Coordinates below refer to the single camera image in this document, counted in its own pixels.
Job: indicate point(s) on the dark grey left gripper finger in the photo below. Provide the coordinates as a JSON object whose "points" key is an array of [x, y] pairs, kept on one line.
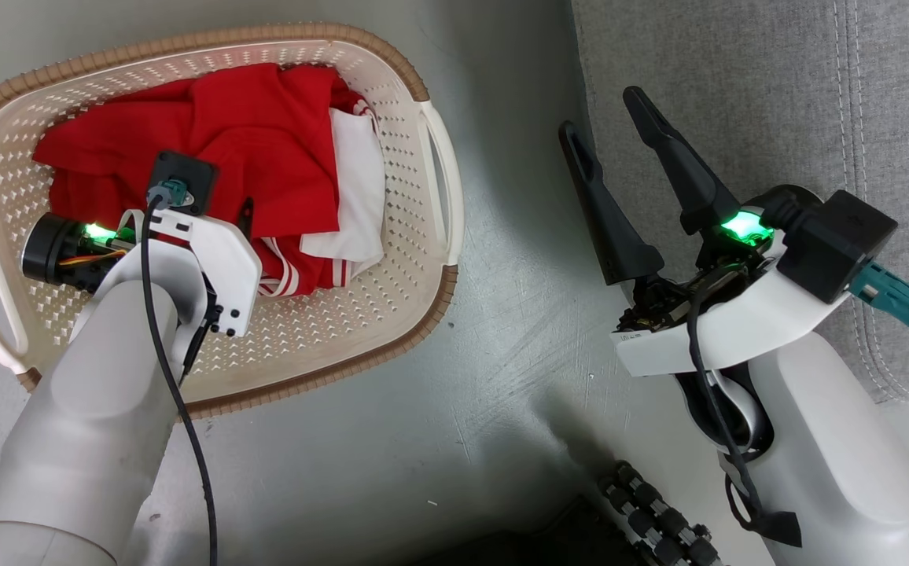
{"points": [[245, 220]]}

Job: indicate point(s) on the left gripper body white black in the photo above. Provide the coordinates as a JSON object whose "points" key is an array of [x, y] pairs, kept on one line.
{"points": [[222, 259]]}

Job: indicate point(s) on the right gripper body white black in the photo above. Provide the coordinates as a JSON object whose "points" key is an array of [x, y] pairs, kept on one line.
{"points": [[745, 322]]}

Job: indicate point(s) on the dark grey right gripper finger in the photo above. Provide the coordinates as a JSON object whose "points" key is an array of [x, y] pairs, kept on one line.
{"points": [[616, 236], [690, 189]]}

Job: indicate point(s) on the red garment with white stripes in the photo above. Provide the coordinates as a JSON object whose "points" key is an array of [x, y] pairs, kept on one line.
{"points": [[250, 134]]}

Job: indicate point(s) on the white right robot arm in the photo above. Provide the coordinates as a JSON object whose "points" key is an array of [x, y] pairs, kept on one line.
{"points": [[832, 456]]}

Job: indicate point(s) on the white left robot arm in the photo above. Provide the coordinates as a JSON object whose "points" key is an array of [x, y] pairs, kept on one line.
{"points": [[85, 424]]}

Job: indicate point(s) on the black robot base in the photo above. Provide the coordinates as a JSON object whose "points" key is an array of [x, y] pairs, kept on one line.
{"points": [[572, 542]]}

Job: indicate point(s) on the cream plastic laundry basket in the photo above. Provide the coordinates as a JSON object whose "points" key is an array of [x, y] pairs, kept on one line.
{"points": [[391, 314]]}

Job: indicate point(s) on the grey fabric sofa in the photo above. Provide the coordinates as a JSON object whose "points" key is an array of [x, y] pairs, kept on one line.
{"points": [[737, 63]]}

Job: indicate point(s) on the black roller wheel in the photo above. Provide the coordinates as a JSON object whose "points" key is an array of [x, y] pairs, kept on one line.
{"points": [[651, 519]]}

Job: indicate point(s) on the teal left camera connector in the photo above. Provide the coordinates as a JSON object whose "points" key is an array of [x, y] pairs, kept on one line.
{"points": [[170, 192]]}

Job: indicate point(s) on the teal camera connector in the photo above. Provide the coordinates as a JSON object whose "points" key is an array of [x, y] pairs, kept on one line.
{"points": [[895, 299], [170, 192]]}

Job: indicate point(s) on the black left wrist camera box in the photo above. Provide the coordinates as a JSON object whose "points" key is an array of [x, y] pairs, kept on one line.
{"points": [[183, 169]]}

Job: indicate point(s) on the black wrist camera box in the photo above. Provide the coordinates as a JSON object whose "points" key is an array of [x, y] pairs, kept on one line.
{"points": [[840, 244], [183, 169]]}

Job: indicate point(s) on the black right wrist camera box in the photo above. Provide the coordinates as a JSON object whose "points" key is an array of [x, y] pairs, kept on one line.
{"points": [[840, 244]]}

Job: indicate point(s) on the teal right camera connector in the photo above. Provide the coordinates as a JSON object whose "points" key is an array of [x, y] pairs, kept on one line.
{"points": [[895, 299]]}

